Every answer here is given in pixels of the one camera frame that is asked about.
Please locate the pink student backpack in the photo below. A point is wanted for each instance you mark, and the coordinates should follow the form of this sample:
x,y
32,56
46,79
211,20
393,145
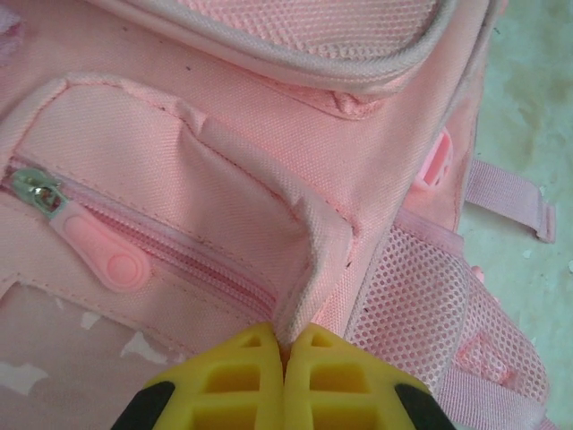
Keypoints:
x,y
224,179

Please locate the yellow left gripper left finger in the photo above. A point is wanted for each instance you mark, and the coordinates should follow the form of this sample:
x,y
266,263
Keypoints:
x,y
233,385

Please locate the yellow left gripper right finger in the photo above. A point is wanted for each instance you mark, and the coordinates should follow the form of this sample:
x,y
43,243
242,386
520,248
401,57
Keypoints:
x,y
340,385

